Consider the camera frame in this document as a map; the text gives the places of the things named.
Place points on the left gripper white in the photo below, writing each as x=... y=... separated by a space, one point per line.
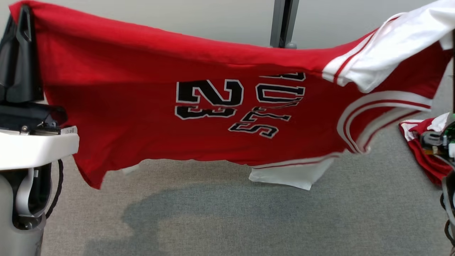
x=32 y=147

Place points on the red Bulls basketball jersey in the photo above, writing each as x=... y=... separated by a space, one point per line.
x=142 y=89

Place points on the red white basketball shorts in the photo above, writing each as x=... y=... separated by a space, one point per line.
x=426 y=163

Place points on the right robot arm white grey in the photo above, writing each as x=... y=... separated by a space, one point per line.
x=450 y=209

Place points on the grey metal partition post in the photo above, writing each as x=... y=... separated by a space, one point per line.
x=282 y=21

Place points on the grey cylinder post foot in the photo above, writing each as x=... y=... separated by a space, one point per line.
x=291 y=46

